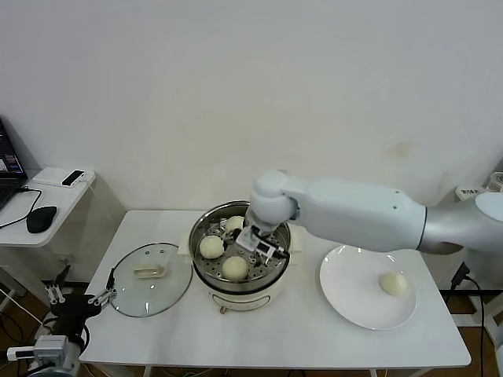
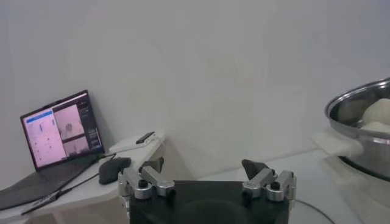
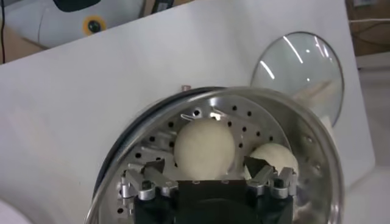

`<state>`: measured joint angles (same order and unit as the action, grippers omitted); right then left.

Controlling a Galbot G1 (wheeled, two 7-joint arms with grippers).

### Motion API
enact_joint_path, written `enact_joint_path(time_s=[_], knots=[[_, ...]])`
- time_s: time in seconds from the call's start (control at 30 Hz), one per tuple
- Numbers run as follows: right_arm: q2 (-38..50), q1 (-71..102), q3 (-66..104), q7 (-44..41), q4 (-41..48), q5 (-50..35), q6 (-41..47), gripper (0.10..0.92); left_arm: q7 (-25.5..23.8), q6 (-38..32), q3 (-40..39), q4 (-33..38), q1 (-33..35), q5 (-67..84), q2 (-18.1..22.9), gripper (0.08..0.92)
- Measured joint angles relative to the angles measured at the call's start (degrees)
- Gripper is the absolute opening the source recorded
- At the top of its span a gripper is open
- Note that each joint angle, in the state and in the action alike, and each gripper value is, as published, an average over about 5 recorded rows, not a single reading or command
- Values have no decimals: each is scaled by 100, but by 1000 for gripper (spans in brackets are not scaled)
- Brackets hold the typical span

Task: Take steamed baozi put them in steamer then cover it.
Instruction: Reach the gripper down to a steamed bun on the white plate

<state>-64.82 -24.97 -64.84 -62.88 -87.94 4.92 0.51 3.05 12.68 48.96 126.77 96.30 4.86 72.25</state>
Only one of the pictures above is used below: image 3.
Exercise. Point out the white side desk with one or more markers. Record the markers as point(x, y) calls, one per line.
point(377, 91)

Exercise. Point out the yellow ringed black button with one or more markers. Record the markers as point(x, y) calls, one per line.
point(94, 26)

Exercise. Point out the white steamed baozi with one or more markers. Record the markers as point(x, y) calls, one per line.
point(277, 155)
point(202, 146)

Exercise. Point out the perforated steel steamer basket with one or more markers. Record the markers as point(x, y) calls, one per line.
point(314, 146)

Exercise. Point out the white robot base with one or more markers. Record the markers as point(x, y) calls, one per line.
point(55, 30)

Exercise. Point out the round glass pot lid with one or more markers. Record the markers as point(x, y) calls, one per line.
point(292, 67)

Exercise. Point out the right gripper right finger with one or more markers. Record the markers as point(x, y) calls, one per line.
point(268, 182)

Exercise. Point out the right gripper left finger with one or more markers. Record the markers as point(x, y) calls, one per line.
point(152, 182)

